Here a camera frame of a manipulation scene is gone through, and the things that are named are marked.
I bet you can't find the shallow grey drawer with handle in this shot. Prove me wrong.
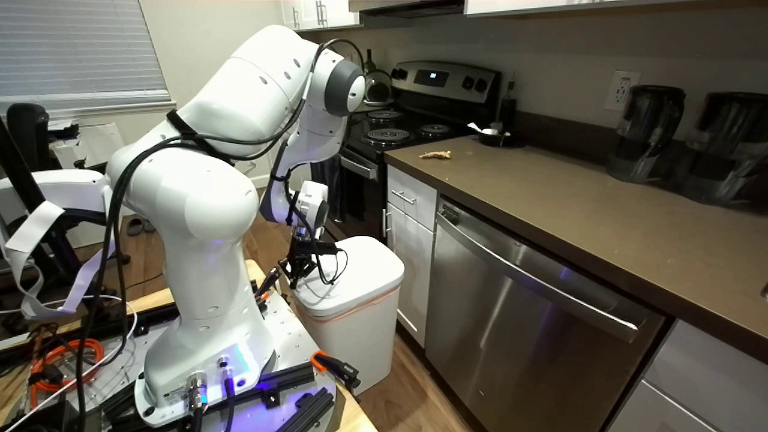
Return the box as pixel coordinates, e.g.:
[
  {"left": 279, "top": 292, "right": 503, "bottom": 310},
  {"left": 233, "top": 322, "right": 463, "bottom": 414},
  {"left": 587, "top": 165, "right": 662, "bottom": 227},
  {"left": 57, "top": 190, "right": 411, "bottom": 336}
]
[{"left": 384, "top": 162, "right": 443, "bottom": 232}]

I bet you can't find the orange black bar clamp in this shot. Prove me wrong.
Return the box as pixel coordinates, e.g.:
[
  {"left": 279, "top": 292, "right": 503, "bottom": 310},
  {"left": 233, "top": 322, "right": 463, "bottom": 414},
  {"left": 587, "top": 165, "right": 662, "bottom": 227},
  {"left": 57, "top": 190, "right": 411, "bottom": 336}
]
[{"left": 309, "top": 348, "right": 362, "bottom": 390}]

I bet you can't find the white lidded trash bin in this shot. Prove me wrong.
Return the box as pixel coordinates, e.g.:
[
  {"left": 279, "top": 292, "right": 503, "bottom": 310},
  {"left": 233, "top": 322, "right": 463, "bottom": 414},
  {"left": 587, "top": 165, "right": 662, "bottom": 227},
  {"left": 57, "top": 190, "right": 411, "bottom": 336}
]
[{"left": 288, "top": 234, "right": 408, "bottom": 395}]

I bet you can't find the black steel stove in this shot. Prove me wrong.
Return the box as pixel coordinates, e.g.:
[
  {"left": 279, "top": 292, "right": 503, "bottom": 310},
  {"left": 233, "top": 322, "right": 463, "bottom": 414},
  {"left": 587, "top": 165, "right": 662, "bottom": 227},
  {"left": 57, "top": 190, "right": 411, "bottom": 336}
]
[{"left": 319, "top": 58, "right": 505, "bottom": 241}]

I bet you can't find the white corner upper cabinet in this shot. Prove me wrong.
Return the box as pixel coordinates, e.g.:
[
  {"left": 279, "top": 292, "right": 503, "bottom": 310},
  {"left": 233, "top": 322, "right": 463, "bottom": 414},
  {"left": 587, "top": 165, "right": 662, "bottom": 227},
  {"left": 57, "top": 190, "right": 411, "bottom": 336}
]
[{"left": 279, "top": 0, "right": 362, "bottom": 33}]

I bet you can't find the dark glass bottle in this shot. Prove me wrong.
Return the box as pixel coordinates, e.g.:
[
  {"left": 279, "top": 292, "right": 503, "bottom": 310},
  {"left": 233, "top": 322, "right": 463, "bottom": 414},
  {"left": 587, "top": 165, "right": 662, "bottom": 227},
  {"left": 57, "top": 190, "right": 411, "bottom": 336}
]
[{"left": 497, "top": 79, "right": 521, "bottom": 148}]

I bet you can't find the grey cabinet drawer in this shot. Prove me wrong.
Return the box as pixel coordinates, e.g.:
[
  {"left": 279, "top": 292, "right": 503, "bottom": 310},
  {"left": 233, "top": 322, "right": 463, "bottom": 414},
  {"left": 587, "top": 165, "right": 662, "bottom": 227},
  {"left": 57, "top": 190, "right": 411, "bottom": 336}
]
[{"left": 602, "top": 318, "right": 768, "bottom": 432}]

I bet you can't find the white window blind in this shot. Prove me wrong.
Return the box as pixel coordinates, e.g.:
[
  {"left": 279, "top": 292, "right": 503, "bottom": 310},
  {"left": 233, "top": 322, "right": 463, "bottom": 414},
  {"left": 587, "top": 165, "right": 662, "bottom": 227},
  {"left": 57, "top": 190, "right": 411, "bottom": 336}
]
[{"left": 0, "top": 0, "right": 175, "bottom": 111}]

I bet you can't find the orange handled clamp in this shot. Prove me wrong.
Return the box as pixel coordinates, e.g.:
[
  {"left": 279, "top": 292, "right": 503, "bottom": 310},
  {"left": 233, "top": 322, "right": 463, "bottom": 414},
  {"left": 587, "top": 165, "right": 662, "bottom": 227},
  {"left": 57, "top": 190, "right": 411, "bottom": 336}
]
[{"left": 255, "top": 268, "right": 284, "bottom": 311}]

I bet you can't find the steel kettle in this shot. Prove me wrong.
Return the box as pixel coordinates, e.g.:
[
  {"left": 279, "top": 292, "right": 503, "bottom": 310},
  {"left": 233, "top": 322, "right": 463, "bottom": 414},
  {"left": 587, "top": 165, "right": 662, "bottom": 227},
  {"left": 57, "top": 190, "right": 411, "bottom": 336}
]
[{"left": 360, "top": 48, "right": 396, "bottom": 108}]

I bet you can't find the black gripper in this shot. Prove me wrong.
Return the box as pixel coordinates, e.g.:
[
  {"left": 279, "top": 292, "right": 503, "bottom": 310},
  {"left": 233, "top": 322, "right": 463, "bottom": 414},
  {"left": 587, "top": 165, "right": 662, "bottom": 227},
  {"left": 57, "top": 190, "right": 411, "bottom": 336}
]
[{"left": 279, "top": 232, "right": 344, "bottom": 289}]

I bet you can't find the white wall outlet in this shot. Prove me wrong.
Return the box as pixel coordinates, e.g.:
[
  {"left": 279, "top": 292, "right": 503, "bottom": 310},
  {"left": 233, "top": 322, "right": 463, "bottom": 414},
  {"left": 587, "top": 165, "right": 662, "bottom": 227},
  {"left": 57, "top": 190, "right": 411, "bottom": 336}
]
[{"left": 602, "top": 69, "right": 643, "bottom": 113}]

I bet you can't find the black aluminium extrusion bar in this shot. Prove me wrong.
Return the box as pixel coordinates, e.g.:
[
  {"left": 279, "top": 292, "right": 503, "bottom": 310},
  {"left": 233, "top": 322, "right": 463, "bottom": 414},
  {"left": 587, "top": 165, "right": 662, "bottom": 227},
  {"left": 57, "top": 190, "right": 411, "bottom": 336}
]
[
  {"left": 231, "top": 359, "right": 319, "bottom": 403},
  {"left": 273, "top": 387, "right": 339, "bottom": 432}
]

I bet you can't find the white fabric strap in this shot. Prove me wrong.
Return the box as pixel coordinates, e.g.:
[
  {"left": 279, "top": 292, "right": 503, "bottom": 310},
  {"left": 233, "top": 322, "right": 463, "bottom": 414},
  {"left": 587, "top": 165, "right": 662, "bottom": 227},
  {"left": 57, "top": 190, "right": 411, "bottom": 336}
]
[{"left": 0, "top": 168, "right": 125, "bottom": 323}]

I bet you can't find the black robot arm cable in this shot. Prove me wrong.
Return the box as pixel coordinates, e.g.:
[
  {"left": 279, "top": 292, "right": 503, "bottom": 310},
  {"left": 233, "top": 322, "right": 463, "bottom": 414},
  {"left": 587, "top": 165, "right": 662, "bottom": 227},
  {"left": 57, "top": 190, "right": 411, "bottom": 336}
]
[{"left": 74, "top": 33, "right": 356, "bottom": 432}]

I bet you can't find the stainless steel dishwasher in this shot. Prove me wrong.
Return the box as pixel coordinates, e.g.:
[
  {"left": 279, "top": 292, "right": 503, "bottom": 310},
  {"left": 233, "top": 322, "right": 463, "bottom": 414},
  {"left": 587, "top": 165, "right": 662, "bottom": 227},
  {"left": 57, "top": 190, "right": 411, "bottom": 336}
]
[{"left": 425, "top": 196, "right": 668, "bottom": 432}]

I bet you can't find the orange coiled cable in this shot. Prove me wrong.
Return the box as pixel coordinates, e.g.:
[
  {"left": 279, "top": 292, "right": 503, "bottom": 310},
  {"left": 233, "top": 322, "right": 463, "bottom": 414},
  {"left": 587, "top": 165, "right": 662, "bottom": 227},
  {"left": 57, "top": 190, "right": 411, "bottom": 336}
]
[{"left": 26, "top": 336, "right": 108, "bottom": 395}]

